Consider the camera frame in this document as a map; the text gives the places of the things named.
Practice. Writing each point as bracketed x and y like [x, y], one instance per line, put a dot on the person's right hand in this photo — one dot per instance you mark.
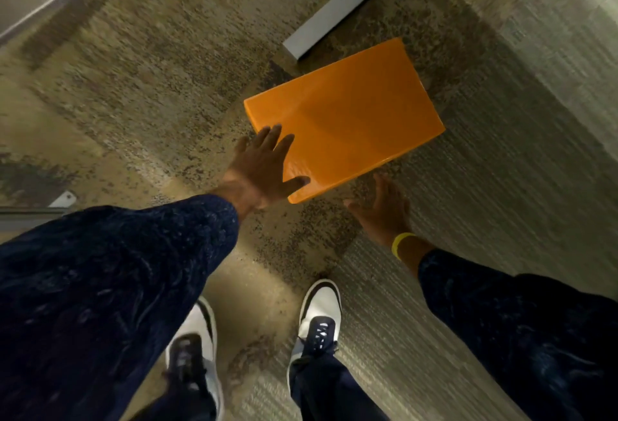
[386, 215]

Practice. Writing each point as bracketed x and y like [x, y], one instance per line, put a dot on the person's left hand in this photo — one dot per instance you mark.
[260, 172]

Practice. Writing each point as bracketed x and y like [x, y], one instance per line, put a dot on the person's left thumb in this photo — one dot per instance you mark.
[297, 184]

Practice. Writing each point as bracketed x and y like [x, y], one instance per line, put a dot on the person's left little finger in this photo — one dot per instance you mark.
[241, 144]

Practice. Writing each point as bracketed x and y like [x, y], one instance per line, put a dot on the person's right thumb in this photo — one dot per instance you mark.
[355, 207]

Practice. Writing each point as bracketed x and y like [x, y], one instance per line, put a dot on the person's left middle finger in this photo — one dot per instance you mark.
[272, 138]

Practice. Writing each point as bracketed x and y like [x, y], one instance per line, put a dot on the person's left forearm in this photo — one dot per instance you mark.
[111, 300]

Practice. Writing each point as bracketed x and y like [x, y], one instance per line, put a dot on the person's right forearm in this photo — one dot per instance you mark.
[521, 338]

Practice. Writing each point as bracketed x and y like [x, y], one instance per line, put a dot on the yellow wristband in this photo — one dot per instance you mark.
[399, 243]

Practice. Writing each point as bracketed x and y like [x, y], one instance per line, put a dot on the orange rectangular box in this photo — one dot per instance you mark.
[347, 116]

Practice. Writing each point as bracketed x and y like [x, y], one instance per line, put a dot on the person's right white black shoe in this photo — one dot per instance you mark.
[319, 319]

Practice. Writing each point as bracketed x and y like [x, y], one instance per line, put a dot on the person's white black shoe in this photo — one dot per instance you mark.
[203, 329]
[319, 319]

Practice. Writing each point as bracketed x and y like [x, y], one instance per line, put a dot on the white furniture base bar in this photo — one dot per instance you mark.
[338, 5]

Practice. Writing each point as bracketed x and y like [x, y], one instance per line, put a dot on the person's left white black shoe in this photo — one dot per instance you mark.
[203, 329]

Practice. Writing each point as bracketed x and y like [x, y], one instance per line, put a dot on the person's right trouser leg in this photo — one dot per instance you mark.
[328, 391]

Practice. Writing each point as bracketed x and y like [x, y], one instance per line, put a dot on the person's trouser leg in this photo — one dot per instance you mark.
[328, 391]
[183, 401]

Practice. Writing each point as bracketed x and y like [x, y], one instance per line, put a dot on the person's left trouser leg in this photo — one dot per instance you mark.
[183, 401]

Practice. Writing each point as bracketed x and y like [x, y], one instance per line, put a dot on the small metal floor bracket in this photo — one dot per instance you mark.
[63, 200]

